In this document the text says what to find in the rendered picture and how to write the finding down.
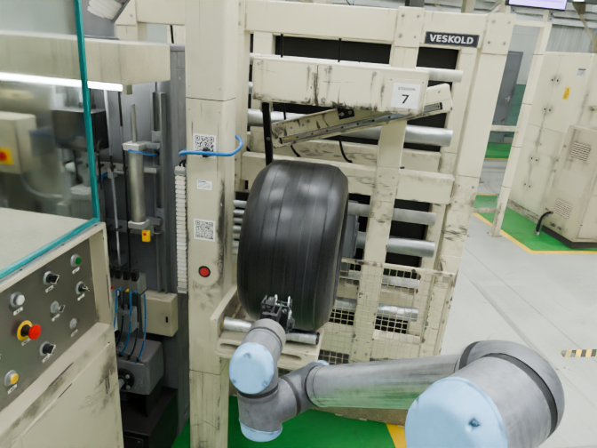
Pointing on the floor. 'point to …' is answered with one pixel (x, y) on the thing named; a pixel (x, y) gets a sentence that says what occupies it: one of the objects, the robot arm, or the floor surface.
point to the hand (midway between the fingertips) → (282, 308)
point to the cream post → (210, 204)
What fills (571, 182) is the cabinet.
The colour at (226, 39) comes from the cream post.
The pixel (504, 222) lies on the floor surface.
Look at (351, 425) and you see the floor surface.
